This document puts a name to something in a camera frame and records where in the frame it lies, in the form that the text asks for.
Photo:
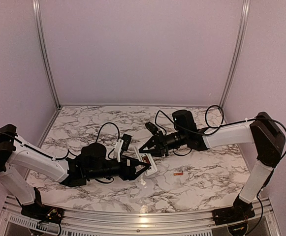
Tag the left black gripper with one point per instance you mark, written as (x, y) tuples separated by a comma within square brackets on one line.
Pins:
[(131, 175)]

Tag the left aluminium corner post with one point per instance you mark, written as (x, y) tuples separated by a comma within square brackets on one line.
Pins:
[(43, 49)]

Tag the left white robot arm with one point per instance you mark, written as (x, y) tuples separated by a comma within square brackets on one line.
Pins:
[(90, 164)]

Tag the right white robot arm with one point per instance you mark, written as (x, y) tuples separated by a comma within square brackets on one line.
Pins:
[(266, 134)]

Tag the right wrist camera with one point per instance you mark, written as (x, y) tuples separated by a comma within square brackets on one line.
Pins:
[(151, 128)]

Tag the aluminium corner post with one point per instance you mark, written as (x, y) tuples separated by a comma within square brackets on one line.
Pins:
[(243, 23), (43, 49)]

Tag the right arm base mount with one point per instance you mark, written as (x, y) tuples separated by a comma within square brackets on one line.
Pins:
[(238, 212)]

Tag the right aluminium corner post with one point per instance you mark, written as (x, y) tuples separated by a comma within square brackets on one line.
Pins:
[(243, 23)]

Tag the white remote control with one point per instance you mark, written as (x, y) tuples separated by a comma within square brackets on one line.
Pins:
[(152, 169)]

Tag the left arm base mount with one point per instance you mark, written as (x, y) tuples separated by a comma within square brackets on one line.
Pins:
[(42, 212)]

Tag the front aluminium rail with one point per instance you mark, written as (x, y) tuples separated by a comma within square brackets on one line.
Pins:
[(77, 222)]

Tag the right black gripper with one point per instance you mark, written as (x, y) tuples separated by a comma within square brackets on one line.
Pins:
[(161, 146)]

